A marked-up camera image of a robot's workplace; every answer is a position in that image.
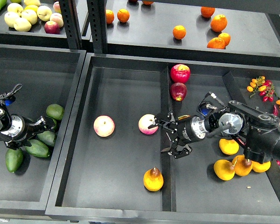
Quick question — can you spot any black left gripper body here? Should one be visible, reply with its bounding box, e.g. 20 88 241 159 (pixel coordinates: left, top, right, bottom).
0 114 36 150

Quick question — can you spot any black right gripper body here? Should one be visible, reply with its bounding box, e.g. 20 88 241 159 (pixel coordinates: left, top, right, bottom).
172 115 207 144

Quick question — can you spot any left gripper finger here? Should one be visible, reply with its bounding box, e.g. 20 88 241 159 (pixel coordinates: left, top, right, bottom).
16 139 38 150
33 116 55 133

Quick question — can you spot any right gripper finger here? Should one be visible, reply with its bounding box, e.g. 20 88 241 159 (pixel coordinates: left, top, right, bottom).
147 111 178 134
161 139 193 159

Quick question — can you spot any green avocado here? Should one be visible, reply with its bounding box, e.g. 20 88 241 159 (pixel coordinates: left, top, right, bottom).
50 118 59 132
5 148 23 173
25 140 50 158
37 131 57 147
46 104 64 121

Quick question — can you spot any yellow pear with brown top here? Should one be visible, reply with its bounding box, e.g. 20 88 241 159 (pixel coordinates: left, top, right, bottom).
143 167 164 192

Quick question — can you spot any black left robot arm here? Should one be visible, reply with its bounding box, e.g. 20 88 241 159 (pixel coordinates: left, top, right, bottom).
0 84 56 150

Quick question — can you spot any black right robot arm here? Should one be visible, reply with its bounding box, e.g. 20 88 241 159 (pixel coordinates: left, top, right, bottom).
148 92 280 165

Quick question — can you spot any yellow pear near divider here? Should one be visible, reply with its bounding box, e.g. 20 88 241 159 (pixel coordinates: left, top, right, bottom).
178 115 191 120

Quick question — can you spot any green avocado top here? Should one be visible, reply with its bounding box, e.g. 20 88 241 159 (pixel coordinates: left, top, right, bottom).
46 104 64 121

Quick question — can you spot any yellow pear upper right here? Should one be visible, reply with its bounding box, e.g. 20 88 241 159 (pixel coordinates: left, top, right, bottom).
219 139 239 155

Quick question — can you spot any yellow pear lower left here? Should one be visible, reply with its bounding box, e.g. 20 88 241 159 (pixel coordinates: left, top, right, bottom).
213 160 235 181

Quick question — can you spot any yellow pear lower middle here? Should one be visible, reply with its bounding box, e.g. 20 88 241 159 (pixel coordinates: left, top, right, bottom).
232 155 252 176

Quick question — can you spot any yellow pear lower right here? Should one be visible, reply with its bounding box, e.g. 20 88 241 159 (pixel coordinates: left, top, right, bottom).
252 161 271 173

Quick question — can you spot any pink yellow apple middle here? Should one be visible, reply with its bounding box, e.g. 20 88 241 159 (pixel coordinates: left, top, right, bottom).
138 114 158 135

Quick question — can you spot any pink yellow apple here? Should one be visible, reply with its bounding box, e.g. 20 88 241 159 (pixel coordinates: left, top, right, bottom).
138 114 158 135
93 115 115 137

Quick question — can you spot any dark red apple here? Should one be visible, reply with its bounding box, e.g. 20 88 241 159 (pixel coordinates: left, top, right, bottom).
169 82 187 102

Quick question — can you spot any black left tray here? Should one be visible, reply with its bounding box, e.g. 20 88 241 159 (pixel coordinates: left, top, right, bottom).
0 44 86 217

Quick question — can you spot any black tray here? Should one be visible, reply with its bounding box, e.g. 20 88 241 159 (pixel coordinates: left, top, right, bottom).
0 44 86 217
46 53 280 224

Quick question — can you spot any bright red apple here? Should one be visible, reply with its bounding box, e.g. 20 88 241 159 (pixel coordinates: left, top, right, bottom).
170 64 190 84

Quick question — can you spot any pink yellow apple left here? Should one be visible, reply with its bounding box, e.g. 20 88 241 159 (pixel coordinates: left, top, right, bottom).
93 115 115 137

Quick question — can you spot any black centre tray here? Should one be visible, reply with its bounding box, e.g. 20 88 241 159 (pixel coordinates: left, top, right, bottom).
46 53 280 224

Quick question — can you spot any red cherry tomato bunch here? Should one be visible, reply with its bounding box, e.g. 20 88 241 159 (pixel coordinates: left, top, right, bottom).
259 80 275 102

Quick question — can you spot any red chili pepper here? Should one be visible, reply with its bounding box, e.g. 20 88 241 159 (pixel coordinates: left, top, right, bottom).
273 105 279 116

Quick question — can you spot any orange on shelf front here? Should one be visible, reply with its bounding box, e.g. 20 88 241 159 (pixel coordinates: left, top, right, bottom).
207 37 226 49

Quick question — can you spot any orange on shelf centre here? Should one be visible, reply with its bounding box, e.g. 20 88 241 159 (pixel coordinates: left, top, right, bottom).
173 25 187 40

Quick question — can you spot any black upper right shelf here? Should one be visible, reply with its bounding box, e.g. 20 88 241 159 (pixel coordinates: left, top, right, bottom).
105 0 280 68

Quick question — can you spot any orange on shelf right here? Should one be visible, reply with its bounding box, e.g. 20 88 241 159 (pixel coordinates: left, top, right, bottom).
218 33 231 46

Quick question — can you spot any red apple on shelf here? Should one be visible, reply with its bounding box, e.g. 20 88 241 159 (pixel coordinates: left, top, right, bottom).
44 21 60 35

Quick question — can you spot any pale yellow apple front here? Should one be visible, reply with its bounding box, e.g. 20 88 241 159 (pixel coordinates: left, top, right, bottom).
14 18 32 32

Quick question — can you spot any pink peach on shelf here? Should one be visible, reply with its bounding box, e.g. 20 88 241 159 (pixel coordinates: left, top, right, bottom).
50 13 64 28

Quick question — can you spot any pale yellow apple left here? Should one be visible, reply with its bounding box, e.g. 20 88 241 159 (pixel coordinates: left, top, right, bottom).
4 12 20 28

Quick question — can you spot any pale yellow apple centre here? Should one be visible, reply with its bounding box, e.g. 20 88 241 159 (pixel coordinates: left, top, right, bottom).
21 9 38 25

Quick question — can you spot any black shelf post left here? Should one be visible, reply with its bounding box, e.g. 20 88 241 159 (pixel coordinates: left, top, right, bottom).
59 0 82 49

